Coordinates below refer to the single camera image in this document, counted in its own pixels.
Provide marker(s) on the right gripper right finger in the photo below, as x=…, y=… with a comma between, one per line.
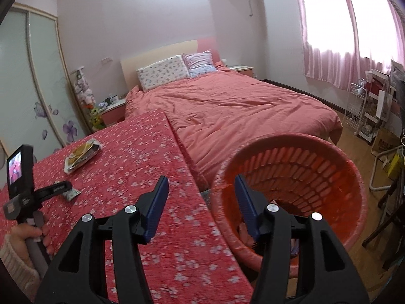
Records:
x=326, y=271

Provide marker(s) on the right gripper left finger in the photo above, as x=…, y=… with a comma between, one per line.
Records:
x=77, y=273

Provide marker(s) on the small white sachet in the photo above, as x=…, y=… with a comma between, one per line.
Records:
x=71, y=194

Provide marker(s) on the yellow snack wrapper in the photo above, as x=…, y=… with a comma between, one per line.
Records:
x=82, y=155

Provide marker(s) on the cream knit sleeve forearm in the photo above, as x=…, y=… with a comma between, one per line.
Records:
x=17, y=261

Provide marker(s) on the person's left hand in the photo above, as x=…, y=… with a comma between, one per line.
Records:
x=21, y=232

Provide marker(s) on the orange plastic laundry basket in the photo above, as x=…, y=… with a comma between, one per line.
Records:
x=303, y=174

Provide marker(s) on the red floral tablecloth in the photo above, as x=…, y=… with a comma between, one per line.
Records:
x=188, y=260

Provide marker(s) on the sliding wardrobe with flowers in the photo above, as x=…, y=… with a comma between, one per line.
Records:
x=38, y=105

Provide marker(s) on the pink left nightstand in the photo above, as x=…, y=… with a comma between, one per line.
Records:
x=114, y=113

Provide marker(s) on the hanging plush toy organizer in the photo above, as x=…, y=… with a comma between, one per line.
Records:
x=86, y=99

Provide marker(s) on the salmon pink bed duvet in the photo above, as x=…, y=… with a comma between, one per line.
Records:
x=214, y=114

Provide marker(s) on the white mug on nightstand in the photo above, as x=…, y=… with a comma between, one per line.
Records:
x=113, y=99

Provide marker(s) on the yellow bag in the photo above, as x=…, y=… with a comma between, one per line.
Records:
x=393, y=167

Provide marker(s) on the right nightstand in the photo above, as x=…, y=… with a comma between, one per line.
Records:
x=243, y=69

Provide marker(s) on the cluttered desk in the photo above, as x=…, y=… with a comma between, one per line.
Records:
x=385, y=109

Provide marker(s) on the white floral pillow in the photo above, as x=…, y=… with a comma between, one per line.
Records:
x=162, y=72

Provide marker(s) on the beige pink headboard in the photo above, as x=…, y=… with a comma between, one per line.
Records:
x=130, y=65

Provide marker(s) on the pink striped pillow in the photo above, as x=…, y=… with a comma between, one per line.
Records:
x=199, y=63

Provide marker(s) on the pink window curtains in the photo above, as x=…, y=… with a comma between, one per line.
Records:
x=342, y=39

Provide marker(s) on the white wire trolley rack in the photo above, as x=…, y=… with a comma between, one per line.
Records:
x=355, y=107

